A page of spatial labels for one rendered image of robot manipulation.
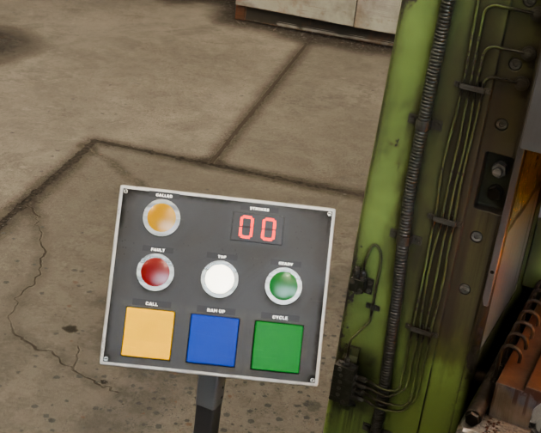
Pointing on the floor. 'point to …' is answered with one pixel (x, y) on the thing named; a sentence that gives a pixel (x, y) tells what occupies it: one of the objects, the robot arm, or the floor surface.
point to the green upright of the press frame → (481, 349)
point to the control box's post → (209, 404)
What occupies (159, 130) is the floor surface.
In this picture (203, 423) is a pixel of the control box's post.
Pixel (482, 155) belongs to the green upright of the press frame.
